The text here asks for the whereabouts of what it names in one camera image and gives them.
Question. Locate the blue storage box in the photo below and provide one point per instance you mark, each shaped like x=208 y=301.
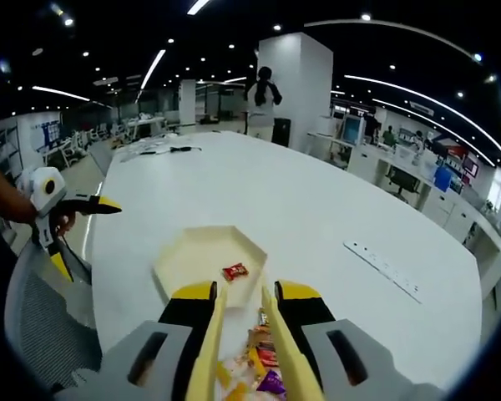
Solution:
x=443 y=179

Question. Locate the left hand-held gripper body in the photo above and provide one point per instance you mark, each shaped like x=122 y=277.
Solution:
x=42 y=192

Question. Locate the black office chair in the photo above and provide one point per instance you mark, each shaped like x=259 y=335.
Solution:
x=403 y=180

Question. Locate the grey mesh office chair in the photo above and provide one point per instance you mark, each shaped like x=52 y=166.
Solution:
x=50 y=326

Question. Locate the pile of snacks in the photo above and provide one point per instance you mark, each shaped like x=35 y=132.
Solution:
x=271 y=382

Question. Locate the row of white cabinets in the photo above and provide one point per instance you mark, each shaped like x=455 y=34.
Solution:
x=438 y=204

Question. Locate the person's left hand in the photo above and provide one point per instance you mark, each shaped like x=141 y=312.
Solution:
x=65 y=222

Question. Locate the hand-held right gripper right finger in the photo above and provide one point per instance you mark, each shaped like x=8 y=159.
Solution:
x=342 y=359

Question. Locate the black tool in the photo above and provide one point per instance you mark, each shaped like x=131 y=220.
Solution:
x=185 y=148

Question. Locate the small red candy packet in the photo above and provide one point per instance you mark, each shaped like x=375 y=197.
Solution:
x=235 y=272

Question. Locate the beige hexagonal container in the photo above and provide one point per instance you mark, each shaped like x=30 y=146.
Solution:
x=200 y=255

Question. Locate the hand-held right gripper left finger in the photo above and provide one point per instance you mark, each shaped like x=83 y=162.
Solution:
x=158 y=367

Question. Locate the white kiosk screen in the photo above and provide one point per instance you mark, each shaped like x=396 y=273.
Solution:
x=352 y=129

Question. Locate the black cabinet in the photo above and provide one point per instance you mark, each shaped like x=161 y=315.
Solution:
x=281 y=131

